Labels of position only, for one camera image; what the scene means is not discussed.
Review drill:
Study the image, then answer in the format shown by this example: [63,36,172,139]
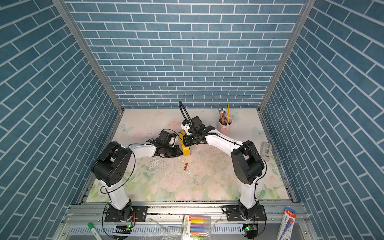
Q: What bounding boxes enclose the yellow alarm clock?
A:
[178,132,191,157]

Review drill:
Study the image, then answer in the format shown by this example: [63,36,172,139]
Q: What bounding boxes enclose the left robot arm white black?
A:
[91,130,183,222]

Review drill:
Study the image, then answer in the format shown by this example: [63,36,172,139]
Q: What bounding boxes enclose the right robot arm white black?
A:
[181,117,266,220]

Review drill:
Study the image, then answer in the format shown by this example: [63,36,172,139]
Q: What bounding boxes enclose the pink pencil cup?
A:
[217,117,233,135]

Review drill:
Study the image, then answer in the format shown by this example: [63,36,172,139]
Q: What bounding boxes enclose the pencils in cup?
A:
[218,105,231,126]

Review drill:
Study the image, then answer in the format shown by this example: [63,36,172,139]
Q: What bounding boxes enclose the grey stapler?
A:
[260,142,272,162]

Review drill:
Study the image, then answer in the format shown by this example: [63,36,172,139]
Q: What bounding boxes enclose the highlighter marker pack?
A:
[182,215,212,240]

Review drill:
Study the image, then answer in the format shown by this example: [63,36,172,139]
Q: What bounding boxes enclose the green marker pen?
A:
[88,223,103,240]

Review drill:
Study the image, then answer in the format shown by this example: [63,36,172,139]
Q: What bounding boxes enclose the boxed pen package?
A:
[277,208,297,240]

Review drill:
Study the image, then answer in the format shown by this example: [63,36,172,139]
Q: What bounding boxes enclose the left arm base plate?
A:
[103,204,148,223]

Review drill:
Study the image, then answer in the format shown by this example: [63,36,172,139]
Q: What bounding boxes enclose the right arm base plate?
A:
[221,205,267,222]

